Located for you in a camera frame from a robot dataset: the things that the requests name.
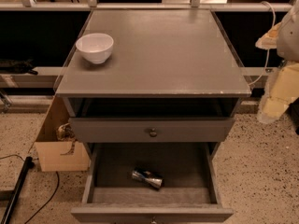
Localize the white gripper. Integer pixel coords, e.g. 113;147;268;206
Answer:
255;4;299;124

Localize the silver blue redbull can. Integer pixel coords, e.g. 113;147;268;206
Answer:
131;168;164;189

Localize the grey drawer cabinet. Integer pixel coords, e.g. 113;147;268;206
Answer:
55;8;252;224

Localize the grey open middle drawer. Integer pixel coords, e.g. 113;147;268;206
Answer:
71;143;234;224

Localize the round metal drawer knob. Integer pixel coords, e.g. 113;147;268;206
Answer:
149;129;157;137

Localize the grey upper drawer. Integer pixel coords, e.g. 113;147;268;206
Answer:
69;118;235;143

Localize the white ceramic bowl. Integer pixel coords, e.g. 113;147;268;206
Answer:
76;33;114;64

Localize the crumpled item in box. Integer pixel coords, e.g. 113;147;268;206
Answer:
56;123;75;141

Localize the cardboard box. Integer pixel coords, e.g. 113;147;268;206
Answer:
35;97;90;172

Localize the black bar on floor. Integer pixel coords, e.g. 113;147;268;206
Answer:
0;156;35;224

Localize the black object on ledge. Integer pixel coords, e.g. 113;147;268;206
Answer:
0;59;38;75

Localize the white cable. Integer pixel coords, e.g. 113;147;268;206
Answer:
248;0;278;87

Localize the black cable on floor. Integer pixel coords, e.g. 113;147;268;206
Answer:
0;153;61;224

